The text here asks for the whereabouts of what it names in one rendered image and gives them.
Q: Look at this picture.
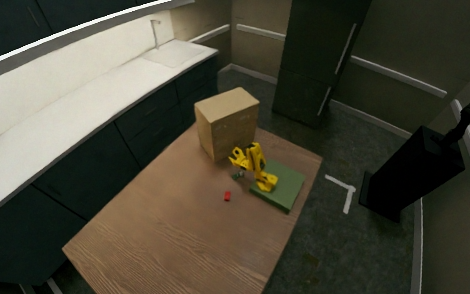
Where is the tan wooden chest of drawers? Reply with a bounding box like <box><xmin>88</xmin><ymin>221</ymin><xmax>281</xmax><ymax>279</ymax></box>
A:
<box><xmin>194</xmin><ymin>87</ymin><xmax>260</xmax><ymax>163</ymax></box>

